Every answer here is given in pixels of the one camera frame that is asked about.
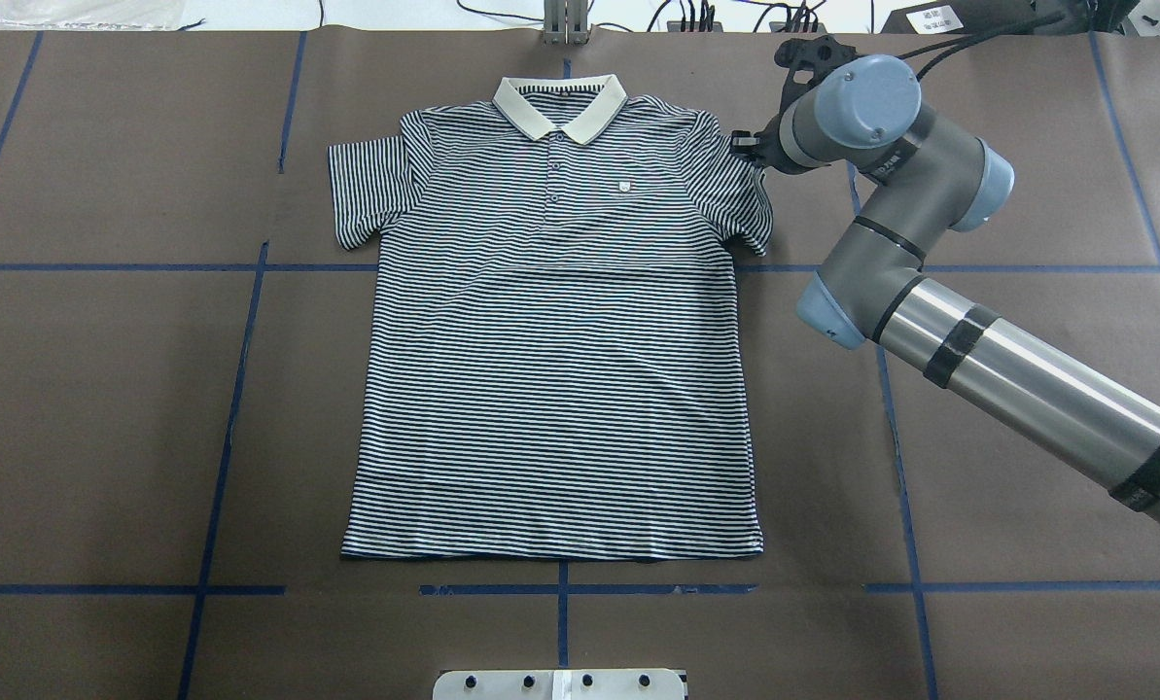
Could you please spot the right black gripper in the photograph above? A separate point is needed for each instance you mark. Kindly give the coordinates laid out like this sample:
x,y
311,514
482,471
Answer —
x,y
760,149

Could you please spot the striped polo shirt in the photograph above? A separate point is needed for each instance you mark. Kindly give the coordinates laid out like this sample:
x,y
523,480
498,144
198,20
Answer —
x,y
554,365

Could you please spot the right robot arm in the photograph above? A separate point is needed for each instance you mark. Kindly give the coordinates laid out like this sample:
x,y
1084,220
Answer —
x,y
931,177

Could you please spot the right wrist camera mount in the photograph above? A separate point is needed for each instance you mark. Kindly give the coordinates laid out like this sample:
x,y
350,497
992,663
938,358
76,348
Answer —
x,y
809,62

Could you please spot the aluminium frame post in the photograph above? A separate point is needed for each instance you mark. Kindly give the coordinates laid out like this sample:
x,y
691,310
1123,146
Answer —
x,y
566,22

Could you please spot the white camera pole base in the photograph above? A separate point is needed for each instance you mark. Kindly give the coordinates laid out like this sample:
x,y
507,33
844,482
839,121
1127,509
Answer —
x,y
617,683

